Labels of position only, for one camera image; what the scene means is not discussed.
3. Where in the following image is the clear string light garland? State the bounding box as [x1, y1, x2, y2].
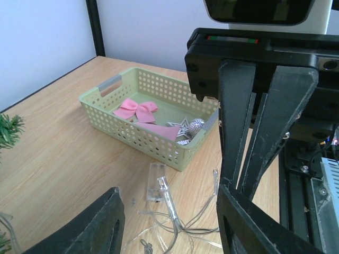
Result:
[1, 170, 222, 253]

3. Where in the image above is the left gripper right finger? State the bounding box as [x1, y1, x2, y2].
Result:
[217, 184, 322, 253]

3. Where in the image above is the green perforated plastic basket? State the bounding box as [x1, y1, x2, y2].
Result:
[79, 67, 218, 171]

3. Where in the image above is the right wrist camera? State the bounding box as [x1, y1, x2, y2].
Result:
[204, 0, 336, 34]

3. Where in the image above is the white slotted cable duct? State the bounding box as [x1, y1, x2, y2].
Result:
[322, 158, 339, 212]

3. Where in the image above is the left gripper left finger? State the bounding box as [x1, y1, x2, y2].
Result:
[25, 187, 125, 254]

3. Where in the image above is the pink fabric bow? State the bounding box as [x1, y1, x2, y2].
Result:
[113, 98, 158, 123]

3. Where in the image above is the clear plastic battery box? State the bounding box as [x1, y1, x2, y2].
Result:
[146, 163, 166, 202]

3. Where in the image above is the black aluminium front rail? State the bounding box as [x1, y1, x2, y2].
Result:
[279, 140, 338, 253]

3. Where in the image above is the silver star ornament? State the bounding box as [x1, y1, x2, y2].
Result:
[167, 117, 192, 146]

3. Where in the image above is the pink fabric triangle ornament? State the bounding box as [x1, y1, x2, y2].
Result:
[136, 122, 180, 141]

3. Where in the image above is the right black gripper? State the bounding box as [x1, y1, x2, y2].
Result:
[185, 28, 338, 200]

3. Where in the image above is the small green christmas tree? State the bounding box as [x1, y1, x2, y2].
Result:
[1, 113, 25, 150]

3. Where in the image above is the silver glitter ball ornament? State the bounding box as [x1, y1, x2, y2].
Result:
[188, 118, 205, 137]

